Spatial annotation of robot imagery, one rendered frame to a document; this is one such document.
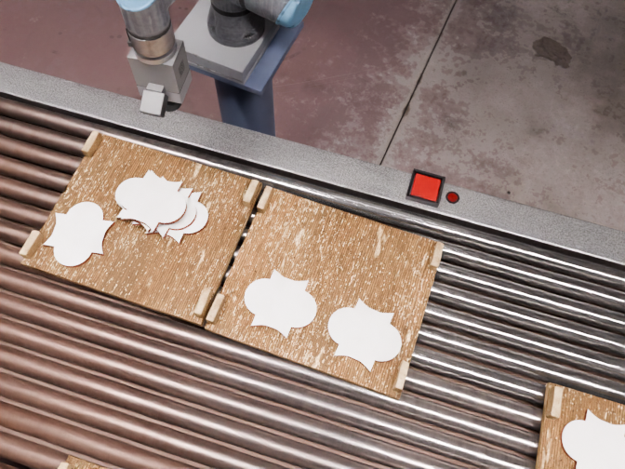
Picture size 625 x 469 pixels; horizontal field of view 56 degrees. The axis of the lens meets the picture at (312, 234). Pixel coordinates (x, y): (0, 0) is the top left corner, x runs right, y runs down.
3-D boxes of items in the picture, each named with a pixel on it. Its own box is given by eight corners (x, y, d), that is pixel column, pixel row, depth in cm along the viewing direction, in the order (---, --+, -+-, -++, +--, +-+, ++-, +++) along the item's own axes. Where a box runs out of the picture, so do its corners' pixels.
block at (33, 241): (37, 234, 125) (32, 228, 123) (45, 236, 125) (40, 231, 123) (23, 258, 123) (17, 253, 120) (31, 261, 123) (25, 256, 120)
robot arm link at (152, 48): (163, 45, 97) (115, 35, 98) (167, 64, 101) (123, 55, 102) (177, 12, 100) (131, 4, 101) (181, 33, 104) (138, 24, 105)
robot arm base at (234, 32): (217, 0, 158) (213, -31, 149) (271, 10, 157) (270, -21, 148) (200, 41, 151) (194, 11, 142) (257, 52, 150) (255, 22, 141)
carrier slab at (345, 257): (268, 189, 133) (268, 186, 132) (443, 247, 128) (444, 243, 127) (205, 329, 119) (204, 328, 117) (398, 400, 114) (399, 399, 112)
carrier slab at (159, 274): (99, 136, 138) (98, 132, 137) (262, 185, 133) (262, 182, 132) (23, 265, 124) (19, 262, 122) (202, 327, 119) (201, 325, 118)
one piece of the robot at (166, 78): (107, 63, 97) (130, 123, 112) (158, 73, 97) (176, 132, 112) (132, 12, 103) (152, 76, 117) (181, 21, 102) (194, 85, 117)
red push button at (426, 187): (415, 175, 136) (416, 172, 135) (440, 182, 135) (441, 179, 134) (409, 197, 134) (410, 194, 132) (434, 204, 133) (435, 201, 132)
